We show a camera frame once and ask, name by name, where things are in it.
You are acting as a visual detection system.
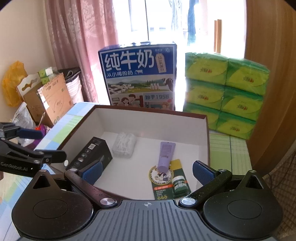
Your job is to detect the green balm blister card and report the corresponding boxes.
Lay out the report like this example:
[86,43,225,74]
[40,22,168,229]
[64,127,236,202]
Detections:
[149,159,191,200]

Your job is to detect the open cardboard box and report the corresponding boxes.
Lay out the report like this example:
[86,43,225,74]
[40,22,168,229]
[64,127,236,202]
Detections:
[16,73,73,127]

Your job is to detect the clear plastic bag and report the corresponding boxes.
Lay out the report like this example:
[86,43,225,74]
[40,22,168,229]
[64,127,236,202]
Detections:
[12,102,36,147]

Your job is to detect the brown cardboard storage box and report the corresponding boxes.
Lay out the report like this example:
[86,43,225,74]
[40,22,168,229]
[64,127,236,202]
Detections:
[37,102,209,199]

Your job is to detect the pink curtain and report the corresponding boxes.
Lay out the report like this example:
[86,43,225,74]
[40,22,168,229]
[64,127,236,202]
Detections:
[44,1,118,105]

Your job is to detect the purple gift box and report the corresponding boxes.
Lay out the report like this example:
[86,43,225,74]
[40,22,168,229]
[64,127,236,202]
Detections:
[32,124,47,149]

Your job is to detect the clear floss pick box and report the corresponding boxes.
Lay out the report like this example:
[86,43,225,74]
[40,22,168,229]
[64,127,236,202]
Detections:
[111,132,137,158]

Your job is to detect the green tissue pack stack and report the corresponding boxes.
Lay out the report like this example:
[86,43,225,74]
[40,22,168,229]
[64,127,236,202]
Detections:
[183,52,270,140]

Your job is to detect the white paper shopping bag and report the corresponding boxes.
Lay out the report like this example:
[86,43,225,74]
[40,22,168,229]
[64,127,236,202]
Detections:
[58,67,84,104]

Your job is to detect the brown quilted chair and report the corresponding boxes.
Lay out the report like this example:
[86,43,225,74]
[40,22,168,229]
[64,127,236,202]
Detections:
[263,150,295,238]

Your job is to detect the purple cream tube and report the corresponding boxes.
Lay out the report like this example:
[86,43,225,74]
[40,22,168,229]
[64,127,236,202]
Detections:
[157,142,176,173]

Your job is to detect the yellow plastic bag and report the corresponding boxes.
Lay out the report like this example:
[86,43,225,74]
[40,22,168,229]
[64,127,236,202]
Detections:
[1,61,28,107]

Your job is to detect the blue milk carton box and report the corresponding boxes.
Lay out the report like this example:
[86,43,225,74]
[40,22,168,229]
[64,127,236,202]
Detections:
[98,42,177,110]

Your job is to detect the long black product box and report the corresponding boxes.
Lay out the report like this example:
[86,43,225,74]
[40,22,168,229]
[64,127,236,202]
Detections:
[66,137,113,170]

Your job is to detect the checkered tablecloth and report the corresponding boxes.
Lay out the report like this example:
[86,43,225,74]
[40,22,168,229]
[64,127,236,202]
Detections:
[0,101,253,241]

